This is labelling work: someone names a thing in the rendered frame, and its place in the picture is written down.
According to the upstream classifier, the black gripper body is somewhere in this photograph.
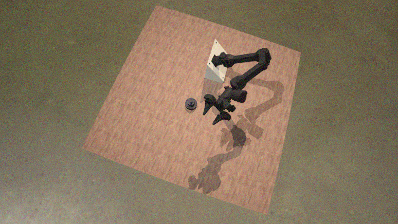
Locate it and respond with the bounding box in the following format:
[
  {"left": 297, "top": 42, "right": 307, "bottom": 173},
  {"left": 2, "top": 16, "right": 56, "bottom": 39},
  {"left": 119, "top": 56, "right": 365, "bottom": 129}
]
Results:
[{"left": 204, "top": 94, "right": 231, "bottom": 121}]

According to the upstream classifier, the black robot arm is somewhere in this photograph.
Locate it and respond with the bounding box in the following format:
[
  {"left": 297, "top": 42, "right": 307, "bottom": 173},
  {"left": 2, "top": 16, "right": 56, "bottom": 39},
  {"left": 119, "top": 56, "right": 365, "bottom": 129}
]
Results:
[{"left": 212, "top": 48, "right": 272, "bottom": 112}]

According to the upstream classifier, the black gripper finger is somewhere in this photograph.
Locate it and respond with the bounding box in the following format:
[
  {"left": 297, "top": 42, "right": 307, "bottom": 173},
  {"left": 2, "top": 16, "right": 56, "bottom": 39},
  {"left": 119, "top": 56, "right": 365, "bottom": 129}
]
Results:
[
  {"left": 212, "top": 115, "right": 227, "bottom": 125},
  {"left": 203, "top": 100, "right": 214, "bottom": 115}
]

